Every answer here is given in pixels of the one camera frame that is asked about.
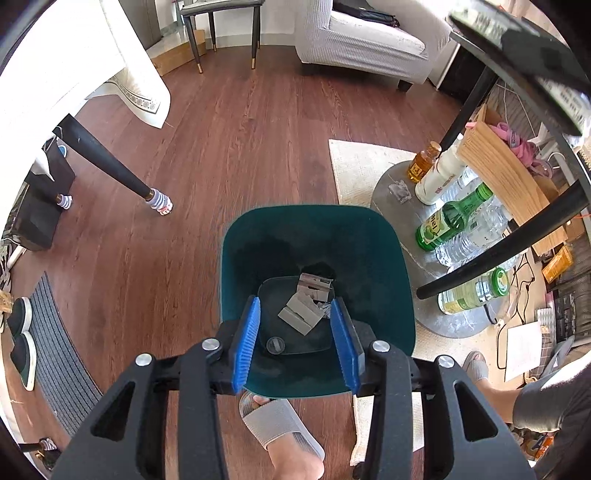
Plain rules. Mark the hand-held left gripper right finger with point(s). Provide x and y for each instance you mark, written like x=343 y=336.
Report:
x=344 y=346

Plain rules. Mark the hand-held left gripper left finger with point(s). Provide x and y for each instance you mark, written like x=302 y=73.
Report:
x=244 y=350

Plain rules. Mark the dark green trash bin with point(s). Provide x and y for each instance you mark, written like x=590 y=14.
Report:
x=277 y=240

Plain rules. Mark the black round cap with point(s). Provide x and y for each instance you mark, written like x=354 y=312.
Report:
x=275 y=345

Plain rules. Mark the grey slipper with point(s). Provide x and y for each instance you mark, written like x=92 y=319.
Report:
x=475 y=364
x=277 y=424

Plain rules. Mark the pink crumpled fabric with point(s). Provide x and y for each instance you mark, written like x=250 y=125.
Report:
x=515 y=141

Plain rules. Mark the white panel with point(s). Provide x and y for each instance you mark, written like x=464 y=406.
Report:
x=441 y=67

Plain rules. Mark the round grey marble table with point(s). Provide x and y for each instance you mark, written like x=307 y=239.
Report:
x=452 y=318

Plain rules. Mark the green-capped pale bottle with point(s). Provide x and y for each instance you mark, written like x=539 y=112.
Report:
x=471 y=293

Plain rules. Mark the clear water bottle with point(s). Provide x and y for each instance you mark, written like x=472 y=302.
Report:
x=466 y=180
x=471 y=235

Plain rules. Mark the white plastic bottle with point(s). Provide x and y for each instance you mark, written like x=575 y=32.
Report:
x=438 y=177

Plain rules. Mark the orange juice bottle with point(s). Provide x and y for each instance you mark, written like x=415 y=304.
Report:
x=422 y=164

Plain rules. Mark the green glass bottle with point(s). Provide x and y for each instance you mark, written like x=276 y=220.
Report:
x=443 y=226

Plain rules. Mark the person's leg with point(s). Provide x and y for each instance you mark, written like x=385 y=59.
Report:
x=498 y=401

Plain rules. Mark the crumpled grey wrapper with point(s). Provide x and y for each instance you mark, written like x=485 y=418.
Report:
x=400 y=191

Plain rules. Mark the grey armchair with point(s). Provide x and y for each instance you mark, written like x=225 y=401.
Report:
x=364 y=41

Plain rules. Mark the black bag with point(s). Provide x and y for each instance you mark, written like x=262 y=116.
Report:
x=369 y=14

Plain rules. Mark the beige rug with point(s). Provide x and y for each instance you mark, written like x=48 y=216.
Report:
x=360 y=170

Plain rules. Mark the white paper sheet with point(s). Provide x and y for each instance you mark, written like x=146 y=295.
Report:
x=524 y=353

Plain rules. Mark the grey striped doormat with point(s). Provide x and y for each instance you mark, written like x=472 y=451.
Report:
x=60 y=350

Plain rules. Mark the yellow packet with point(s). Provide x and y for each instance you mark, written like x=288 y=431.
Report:
x=557 y=264

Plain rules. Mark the person's grey shorts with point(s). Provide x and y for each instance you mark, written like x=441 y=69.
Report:
x=558 y=392

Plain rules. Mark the dark shoe with white sole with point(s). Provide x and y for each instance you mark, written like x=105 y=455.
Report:
x=23 y=360
x=19 y=314

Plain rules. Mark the black table leg with sock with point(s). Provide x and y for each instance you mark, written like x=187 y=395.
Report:
x=39 y=446
x=106 y=157
x=63 y=201

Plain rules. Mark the black box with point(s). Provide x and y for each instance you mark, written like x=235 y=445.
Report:
x=44 y=198

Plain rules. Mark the brown cardboard box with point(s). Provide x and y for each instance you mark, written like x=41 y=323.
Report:
x=173 y=55

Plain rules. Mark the grey dining chair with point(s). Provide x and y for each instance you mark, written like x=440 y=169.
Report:
x=203 y=9

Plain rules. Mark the white patterned tablecloth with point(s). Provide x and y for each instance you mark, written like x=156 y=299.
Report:
x=69 y=55

